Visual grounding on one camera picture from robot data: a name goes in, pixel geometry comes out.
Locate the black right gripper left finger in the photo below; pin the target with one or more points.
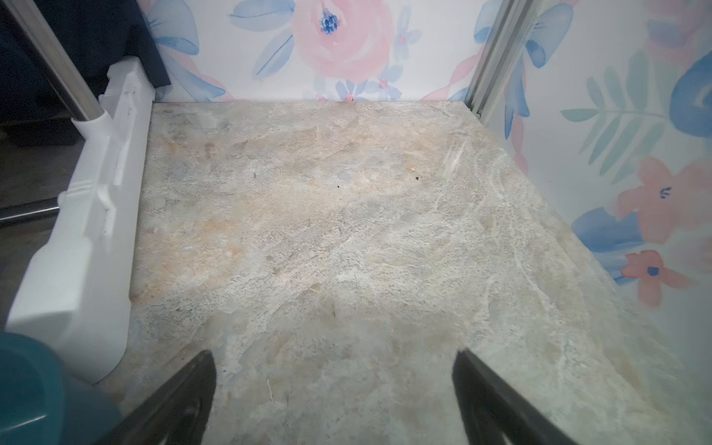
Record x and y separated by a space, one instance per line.
176 413

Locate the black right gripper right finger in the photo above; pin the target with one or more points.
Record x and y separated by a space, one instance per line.
495 413

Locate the navy blue shorts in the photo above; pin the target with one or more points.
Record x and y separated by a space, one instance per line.
95 35

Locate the dark teal plastic bin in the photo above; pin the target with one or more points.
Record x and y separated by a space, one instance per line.
42 403

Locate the white metal clothes rack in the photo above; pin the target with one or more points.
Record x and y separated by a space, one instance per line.
74 296

